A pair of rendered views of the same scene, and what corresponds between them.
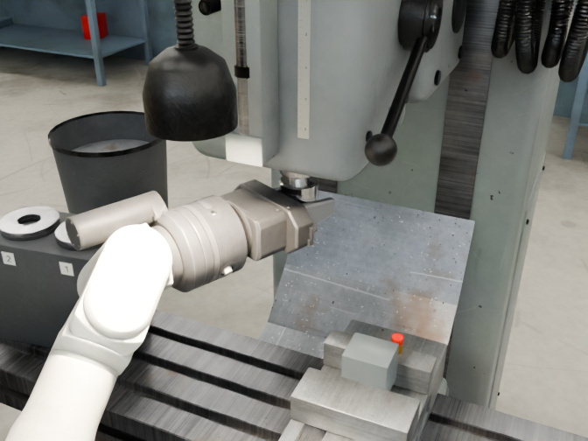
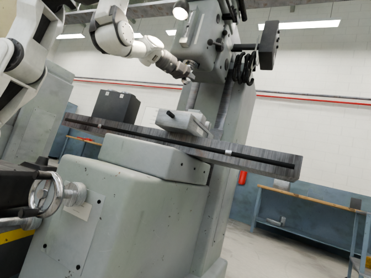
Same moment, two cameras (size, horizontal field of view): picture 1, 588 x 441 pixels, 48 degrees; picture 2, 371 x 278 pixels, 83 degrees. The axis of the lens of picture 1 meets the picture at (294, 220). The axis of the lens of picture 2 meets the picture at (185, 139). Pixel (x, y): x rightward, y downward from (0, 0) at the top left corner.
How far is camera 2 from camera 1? 92 cm
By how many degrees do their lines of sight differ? 37
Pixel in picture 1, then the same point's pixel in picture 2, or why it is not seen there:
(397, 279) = not seen: hidden behind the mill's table
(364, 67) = (209, 33)
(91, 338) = (146, 39)
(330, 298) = not seen: hidden behind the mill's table
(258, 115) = (188, 33)
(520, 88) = (237, 97)
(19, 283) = (106, 100)
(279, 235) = (183, 68)
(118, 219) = not seen: hidden behind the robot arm
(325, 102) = (201, 37)
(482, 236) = (225, 135)
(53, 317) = (110, 110)
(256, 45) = (191, 21)
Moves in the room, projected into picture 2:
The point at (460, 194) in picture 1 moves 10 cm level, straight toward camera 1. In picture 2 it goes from (221, 123) to (220, 118)
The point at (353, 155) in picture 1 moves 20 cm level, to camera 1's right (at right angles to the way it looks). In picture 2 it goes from (203, 47) to (244, 58)
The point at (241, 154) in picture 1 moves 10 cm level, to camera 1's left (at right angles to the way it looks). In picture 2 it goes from (183, 40) to (162, 35)
